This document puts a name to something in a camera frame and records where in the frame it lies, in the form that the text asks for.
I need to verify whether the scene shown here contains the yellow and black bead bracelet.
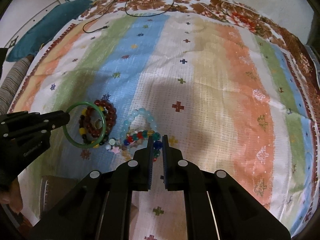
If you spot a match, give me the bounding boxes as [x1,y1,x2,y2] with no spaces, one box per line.
[78,106,109,149]

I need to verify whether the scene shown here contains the pink star bead bracelet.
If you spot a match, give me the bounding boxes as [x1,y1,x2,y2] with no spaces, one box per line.
[105,138,133,155]

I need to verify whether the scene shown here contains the multicolour glass bead bracelet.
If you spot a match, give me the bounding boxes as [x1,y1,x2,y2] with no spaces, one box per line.
[123,129,163,162]

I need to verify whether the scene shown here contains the green jade bangle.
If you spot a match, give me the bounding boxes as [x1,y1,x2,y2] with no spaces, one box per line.
[63,101,106,149]

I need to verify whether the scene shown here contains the light blue bead bracelet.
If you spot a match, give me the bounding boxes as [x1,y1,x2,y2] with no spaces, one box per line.
[119,107,158,143]

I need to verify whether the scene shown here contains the metal jewelry tin box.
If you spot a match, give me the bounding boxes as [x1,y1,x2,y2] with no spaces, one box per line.
[39,176,79,219]

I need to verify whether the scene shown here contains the dark red bead bracelet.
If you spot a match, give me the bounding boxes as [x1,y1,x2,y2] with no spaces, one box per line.
[83,99,117,138]

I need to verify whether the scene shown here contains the person's left hand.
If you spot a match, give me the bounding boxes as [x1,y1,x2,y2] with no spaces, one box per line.
[1,178,23,214]

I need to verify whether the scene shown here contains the striped grey bolster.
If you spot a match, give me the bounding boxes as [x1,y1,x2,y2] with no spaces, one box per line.
[0,55,34,115]

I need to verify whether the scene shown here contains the teal pillow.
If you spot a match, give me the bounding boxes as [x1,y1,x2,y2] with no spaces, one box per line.
[6,0,92,62]

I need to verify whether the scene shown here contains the striped colourful woven cloth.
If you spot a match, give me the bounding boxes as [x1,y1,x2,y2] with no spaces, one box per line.
[11,12,319,236]

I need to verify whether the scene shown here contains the black charging cable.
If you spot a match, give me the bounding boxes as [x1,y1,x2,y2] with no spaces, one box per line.
[82,0,176,34]

